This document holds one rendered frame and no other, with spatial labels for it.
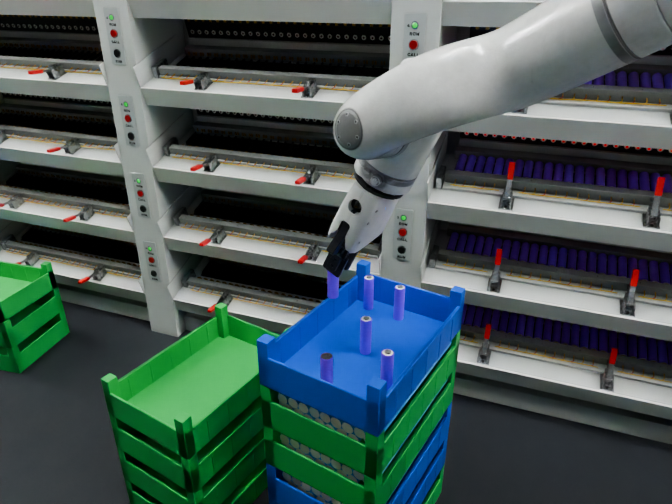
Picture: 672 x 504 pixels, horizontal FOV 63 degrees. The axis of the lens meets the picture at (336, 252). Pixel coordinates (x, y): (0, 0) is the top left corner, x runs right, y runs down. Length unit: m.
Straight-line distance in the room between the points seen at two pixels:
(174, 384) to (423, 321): 0.49
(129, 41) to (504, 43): 0.99
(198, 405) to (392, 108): 0.68
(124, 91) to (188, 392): 0.75
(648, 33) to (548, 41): 0.08
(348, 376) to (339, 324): 0.14
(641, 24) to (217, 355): 0.93
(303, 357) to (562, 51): 0.57
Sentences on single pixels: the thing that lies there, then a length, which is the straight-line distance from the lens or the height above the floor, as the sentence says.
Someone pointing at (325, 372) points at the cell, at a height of 0.45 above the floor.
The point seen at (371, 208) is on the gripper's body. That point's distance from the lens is 0.73.
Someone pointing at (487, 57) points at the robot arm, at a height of 0.87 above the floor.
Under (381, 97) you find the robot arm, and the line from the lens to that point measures 0.60.
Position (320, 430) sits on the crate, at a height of 0.37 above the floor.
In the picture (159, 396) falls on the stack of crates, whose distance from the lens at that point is 1.11.
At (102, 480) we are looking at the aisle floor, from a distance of 1.34.
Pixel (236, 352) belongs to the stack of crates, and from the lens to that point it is 1.18.
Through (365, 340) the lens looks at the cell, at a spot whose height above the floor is 0.43.
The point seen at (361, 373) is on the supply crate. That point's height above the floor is 0.40.
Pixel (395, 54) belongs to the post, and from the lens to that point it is 1.13.
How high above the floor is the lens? 0.94
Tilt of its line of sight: 26 degrees down
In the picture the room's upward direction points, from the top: straight up
